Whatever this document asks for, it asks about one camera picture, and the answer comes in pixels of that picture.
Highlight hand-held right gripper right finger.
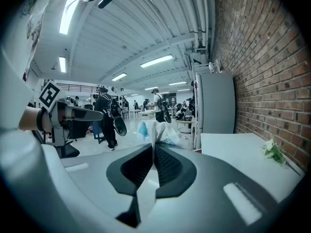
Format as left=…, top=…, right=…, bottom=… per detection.
left=143, top=142, right=280, bottom=233

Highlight black office chair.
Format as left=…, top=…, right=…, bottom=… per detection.
left=57, top=139, right=81, bottom=159

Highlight white cartoon print shirt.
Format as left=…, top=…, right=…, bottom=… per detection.
left=0, top=0, right=62, bottom=132

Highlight fluorescent ceiling light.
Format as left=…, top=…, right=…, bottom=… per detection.
left=139, top=54, right=174, bottom=68
left=111, top=72, right=127, bottom=82
left=58, top=56, right=67, bottom=73
left=59, top=0, right=80, bottom=35

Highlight black wrist band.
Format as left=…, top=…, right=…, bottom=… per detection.
left=36, top=107, right=49, bottom=133

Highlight grey metal cabinet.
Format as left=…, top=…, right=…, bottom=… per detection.
left=195, top=72, right=236, bottom=150

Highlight white-blue plastic bag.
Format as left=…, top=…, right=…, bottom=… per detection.
left=137, top=120, right=182, bottom=147

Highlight white ceiling pipes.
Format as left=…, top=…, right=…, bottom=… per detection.
left=187, top=0, right=216, bottom=50

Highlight white flower bouquet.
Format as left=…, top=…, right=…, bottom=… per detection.
left=261, top=136, right=302, bottom=177

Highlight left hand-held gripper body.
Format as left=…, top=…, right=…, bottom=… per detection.
left=38, top=80, right=74, bottom=147

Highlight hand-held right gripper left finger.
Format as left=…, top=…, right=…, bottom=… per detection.
left=43, top=143, right=156, bottom=233

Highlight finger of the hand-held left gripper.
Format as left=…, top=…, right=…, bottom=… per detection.
left=64, top=105, right=104, bottom=122

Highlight person's left forearm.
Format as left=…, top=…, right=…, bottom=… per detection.
left=18, top=106, right=49, bottom=132

